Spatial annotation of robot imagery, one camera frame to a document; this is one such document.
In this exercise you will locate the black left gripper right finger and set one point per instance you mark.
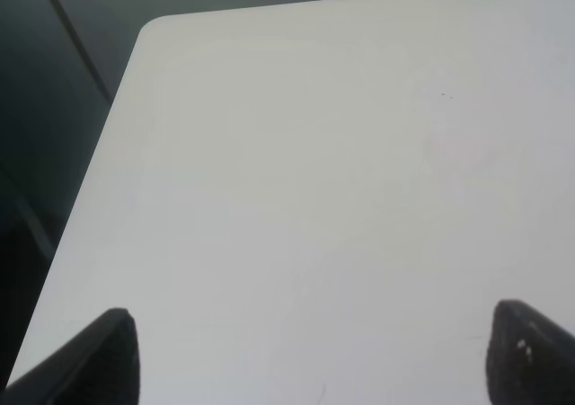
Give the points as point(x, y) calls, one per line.
point(530, 358)

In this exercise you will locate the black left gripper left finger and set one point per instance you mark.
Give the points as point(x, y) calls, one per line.
point(99, 365)

